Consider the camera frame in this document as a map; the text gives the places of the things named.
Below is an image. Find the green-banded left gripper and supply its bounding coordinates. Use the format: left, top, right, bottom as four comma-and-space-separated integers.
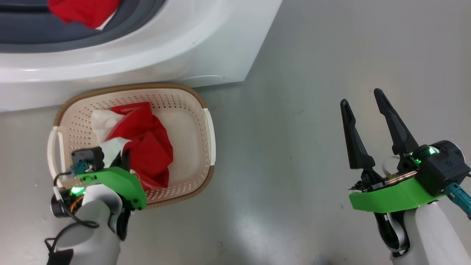
75, 149, 148, 211

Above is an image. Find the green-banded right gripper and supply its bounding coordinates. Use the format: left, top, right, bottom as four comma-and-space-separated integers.
340, 88, 446, 213

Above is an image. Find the red and white garment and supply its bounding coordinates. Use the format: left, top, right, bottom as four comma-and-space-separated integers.
90, 102, 174, 191
48, 0, 122, 29

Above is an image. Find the cream perforated laundry basket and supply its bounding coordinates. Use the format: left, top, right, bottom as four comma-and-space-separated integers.
47, 83, 216, 209

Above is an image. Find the white front-load washing machine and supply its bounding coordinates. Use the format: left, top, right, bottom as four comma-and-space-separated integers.
0, 0, 283, 112

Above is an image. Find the grey rubber door gasket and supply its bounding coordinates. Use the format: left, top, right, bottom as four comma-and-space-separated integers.
0, 0, 166, 53

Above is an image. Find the round white filter cover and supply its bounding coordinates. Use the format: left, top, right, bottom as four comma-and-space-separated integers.
180, 75, 225, 87

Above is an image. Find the teal-plug left camera cable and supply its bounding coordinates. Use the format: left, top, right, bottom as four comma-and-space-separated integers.
53, 162, 100, 229

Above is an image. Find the teal-plug camera cable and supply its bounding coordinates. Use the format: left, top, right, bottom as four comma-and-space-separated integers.
445, 183, 471, 221
53, 162, 100, 229

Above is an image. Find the teal-plug right camera cable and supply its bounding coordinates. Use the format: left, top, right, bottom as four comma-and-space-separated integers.
445, 183, 471, 221

